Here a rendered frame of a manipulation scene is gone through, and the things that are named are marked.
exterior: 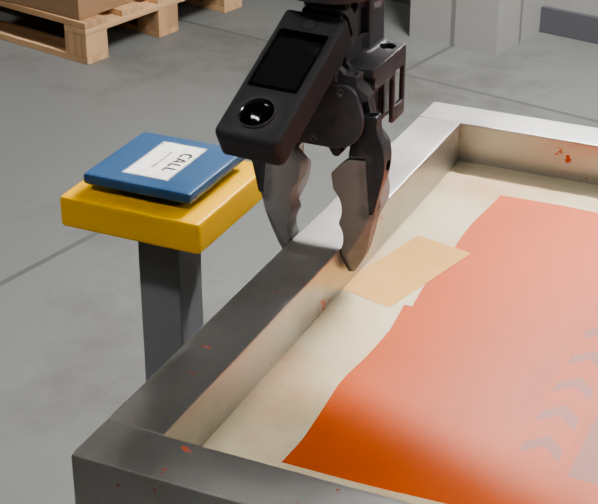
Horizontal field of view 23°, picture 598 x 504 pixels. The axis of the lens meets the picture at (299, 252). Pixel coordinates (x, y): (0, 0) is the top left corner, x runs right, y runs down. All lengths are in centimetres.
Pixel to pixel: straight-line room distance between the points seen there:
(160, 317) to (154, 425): 43
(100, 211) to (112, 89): 293
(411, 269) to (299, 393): 19
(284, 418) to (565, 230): 34
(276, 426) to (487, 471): 13
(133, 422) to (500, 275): 34
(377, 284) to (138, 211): 22
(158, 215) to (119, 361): 165
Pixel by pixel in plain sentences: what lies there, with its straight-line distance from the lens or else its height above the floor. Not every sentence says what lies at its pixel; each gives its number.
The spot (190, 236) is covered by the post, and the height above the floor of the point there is 94.
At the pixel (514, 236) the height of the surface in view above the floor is 96.
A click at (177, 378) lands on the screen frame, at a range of 88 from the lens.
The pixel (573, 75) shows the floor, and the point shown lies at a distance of 425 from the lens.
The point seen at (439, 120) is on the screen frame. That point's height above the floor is 99.
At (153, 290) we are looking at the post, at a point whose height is 86.
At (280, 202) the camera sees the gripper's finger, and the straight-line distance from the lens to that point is 102.
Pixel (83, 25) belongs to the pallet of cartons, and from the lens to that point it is 427.
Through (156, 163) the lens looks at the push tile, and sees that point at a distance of 121.
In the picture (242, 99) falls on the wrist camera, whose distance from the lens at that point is 93.
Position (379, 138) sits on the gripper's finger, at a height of 108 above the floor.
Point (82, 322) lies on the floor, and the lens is 294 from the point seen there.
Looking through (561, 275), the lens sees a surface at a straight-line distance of 108.
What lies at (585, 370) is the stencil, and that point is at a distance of 96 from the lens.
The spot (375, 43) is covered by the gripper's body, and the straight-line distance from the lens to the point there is 102.
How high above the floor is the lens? 146
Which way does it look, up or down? 27 degrees down
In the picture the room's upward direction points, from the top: straight up
